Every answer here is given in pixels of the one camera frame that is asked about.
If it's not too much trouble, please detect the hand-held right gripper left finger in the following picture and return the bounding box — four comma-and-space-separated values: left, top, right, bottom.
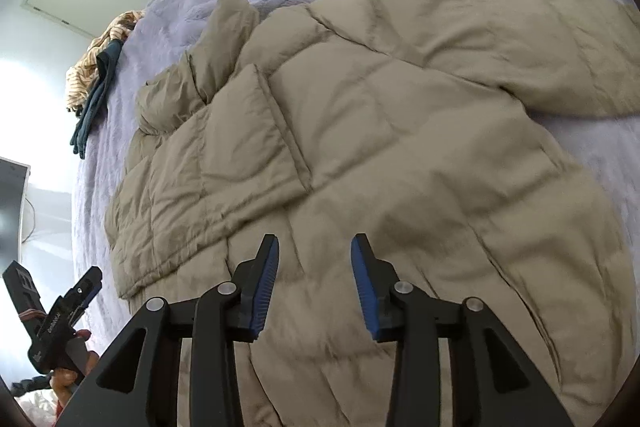
60, 234, 280, 427

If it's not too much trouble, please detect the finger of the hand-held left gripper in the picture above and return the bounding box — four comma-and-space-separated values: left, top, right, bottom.
66, 267, 104, 311

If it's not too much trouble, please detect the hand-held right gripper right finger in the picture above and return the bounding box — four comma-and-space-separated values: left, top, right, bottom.
350, 233, 576, 427

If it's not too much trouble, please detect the beige puffer jacket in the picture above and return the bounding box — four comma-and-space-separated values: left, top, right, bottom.
104, 0, 640, 427

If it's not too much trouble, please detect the person's left hand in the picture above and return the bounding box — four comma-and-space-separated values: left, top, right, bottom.
51, 330, 101, 406

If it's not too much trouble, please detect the flat screen monitor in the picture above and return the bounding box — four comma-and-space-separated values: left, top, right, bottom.
0, 157, 32, 260

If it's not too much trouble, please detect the dark teal garment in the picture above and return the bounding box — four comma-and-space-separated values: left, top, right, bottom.
70, 39, 126, 158

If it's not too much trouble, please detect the yellow striped cloth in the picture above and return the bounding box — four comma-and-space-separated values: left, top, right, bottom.
65, 10, 146, 112

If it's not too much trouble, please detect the black braided cable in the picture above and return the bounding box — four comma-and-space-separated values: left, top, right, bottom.
9, 373, 53, 397

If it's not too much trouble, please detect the thin black cable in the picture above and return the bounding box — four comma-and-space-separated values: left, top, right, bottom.
20, 194, 38, 244

